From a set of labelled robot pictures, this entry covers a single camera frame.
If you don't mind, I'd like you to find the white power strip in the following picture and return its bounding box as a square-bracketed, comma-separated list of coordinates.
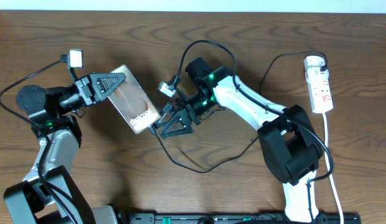
[305, 67, 333, 114]

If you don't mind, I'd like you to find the black charger cable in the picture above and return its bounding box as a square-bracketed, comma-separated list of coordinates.
[148, 51, 329, 174]

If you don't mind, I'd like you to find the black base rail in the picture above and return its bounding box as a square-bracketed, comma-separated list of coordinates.
[127, 212, 362, 224]

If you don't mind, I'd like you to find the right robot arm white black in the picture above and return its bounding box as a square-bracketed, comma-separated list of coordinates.
[154, 57, 325, 223]

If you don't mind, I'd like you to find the white USB charger plug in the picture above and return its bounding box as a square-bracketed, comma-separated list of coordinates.
[304, 55, 326, 70]

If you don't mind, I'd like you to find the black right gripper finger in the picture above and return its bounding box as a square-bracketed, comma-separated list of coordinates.
[160, 109, 194, 139]
[153, 103, 174, 128]

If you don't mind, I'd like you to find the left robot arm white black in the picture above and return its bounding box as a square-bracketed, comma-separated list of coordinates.
[4, 73, 129, 223]

